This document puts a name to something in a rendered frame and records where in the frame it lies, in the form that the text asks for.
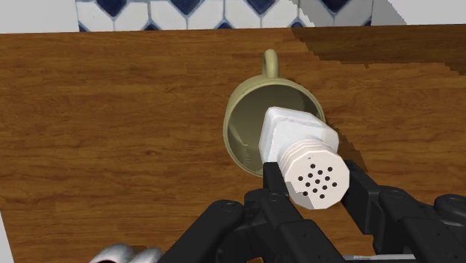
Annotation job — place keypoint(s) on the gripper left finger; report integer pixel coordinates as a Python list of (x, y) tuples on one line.
[(276, 222)]

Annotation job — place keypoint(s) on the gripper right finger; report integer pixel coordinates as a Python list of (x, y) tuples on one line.
[(407, 222)]

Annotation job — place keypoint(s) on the white salt shaker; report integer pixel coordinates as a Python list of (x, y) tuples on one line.
[(302, 153)]

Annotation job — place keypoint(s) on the beige mug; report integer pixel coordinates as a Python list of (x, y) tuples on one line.
[(251, 113)]

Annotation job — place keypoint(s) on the silver metal object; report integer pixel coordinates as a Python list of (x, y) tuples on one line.
[(127, 254)]

